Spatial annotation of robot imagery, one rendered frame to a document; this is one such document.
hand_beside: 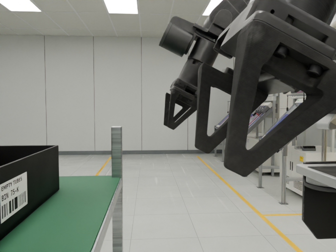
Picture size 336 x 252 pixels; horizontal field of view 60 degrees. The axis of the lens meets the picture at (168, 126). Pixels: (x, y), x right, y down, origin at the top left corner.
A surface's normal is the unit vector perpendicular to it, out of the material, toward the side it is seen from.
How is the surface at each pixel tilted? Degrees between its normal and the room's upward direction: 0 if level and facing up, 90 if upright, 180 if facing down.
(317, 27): 89
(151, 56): 90
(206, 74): 86
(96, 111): 90
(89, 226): 0
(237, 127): 98
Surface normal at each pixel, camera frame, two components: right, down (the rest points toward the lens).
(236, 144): 0.00, 0.20
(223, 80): 0.11, -0.01
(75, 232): 0.00, -1.00
